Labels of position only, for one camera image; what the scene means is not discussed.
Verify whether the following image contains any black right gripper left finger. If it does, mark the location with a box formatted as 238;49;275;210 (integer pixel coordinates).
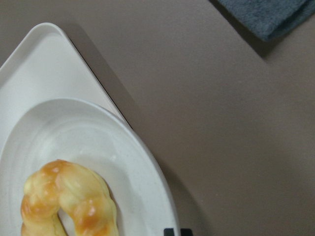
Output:
163;228;174;236

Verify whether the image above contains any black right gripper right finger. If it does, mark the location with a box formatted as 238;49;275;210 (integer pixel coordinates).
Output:
180;228;192;236

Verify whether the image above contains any glazed twisted ring donut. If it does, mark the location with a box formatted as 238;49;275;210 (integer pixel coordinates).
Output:
21;160;119;236

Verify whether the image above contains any cream rectangular tray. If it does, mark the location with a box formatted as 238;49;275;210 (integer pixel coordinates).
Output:
0;23;125;146

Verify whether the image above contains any white round plate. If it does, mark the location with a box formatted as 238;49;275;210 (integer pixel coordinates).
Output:
0;99;180;236

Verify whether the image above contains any blue folded towel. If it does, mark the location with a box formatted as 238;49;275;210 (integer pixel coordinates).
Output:
210;0;315;42

